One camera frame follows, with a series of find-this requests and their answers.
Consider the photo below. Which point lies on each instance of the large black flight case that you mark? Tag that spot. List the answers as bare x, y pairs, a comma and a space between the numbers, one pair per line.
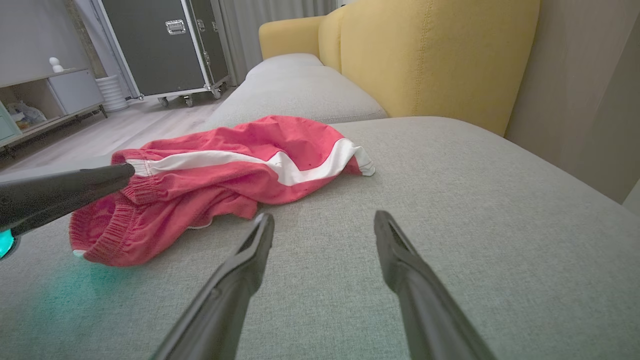
150, 50

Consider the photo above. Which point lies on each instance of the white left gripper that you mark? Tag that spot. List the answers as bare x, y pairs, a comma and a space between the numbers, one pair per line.
6, 245

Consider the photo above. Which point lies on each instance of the white low cabinet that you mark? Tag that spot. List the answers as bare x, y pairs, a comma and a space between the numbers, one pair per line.
70, 92

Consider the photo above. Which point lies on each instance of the large grey sofa seat cushion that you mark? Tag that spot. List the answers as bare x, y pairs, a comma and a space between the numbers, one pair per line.
475, 225

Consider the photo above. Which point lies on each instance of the wide yellow sofa back cushion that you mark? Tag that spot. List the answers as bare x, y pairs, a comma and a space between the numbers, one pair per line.
440, 55

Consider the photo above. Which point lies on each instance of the red and white shirt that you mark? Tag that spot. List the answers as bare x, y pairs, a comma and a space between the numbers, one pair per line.
225, 182

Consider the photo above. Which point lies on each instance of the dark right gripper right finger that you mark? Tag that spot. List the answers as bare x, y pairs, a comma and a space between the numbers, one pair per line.
425, 310

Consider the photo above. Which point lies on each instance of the small grey sofa seat cushion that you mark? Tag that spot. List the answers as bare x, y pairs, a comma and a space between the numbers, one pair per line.
290, 61

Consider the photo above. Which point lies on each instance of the small white figurine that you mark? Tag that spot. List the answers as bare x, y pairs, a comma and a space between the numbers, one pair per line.
56, 65

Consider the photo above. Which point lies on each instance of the crumpled bag in cabinet shelf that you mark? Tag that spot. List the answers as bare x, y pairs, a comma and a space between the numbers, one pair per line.
27, 114

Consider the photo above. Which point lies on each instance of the narrow black flight case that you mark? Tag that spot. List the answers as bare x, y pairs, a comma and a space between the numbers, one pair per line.
212, 40

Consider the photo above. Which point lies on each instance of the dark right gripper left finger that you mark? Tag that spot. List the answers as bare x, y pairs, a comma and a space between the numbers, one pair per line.
225, 300

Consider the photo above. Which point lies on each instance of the white ribbed bin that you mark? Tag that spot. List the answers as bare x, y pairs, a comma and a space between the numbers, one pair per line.
112, 94

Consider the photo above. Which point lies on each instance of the grey curtain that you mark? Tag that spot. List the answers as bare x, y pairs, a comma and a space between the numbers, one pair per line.
270, 12

